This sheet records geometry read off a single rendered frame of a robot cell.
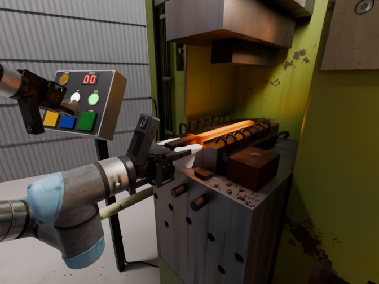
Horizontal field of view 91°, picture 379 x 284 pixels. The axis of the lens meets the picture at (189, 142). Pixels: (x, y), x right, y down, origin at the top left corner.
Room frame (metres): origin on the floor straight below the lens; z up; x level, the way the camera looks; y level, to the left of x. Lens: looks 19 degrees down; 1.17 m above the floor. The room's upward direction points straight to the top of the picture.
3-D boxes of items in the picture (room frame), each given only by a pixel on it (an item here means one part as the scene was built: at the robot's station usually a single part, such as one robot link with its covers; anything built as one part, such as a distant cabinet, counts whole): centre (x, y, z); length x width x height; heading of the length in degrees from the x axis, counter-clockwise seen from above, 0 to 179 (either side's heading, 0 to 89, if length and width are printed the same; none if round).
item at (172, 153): (0.42, 0.04, 1.00); 0.09 x 0.05 x 0.02; 117
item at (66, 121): (0.76, 0.49, 1.01); 0.07 x 0.05 x 0.07; 69
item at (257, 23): (0.68, -0.15, 1.32); 0.42 x 0.20 x 0.10; 134
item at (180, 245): (0.65, -0.20, 0.69); 0.56 x 0.38 x 0.45; 134
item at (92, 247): (0.29, 0.23, 0.88); 0.11 x 0.08 x 0.11; 67
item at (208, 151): (0.68, -0.15, 0.96); 0.42 x 0.20 x 0.09; 134
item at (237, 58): (0.69, -0.20, 1.24); 0.30 x 0.07 x 0.06; 134
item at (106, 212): (0.71, 0.30, 0.62); 0.44 x 0.05 x 0.05; 134
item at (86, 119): (0.72, 0.40, 1.01); 0.07 x 0.05 x 0.07; 69
